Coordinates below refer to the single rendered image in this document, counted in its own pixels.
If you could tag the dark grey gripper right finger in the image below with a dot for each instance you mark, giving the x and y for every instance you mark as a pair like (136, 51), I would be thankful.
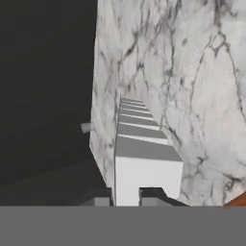
(150, 201)

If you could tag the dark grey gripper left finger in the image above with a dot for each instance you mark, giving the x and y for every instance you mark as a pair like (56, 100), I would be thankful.
(102, 201)

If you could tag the white marble dining counter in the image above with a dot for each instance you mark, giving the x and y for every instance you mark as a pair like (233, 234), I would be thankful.
(192, 96)

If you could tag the small grey knob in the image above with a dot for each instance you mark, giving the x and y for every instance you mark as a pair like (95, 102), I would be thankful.
(87, 127)

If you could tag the orange-brown wooden object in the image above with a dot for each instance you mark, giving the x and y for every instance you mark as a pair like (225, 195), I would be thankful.
(237, 200)

